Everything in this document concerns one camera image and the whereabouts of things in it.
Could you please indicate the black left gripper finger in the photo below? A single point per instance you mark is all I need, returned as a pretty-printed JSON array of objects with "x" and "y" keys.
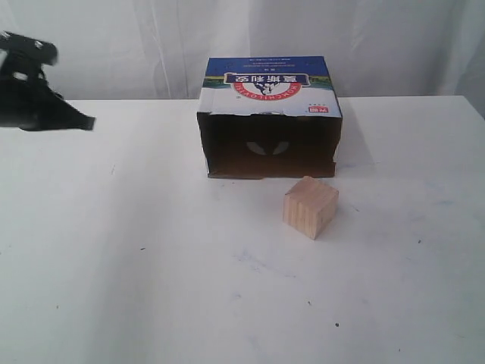
[{"x": 56, "y": 114}]

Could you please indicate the white curtain backdrop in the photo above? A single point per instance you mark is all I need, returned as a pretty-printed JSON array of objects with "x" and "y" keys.
[{"x": 159, "y": 49}]

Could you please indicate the light wooden cube block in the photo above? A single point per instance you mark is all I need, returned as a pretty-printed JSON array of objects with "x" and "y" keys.
[{"x": 309, "y": 206}]

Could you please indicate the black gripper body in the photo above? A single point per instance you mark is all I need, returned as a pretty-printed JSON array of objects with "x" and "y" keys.
[{"x": 23, "y": 80}]

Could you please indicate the blue white cardboard box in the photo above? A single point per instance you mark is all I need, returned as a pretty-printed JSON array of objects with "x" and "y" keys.
[{"x": 268, "y": 117}]

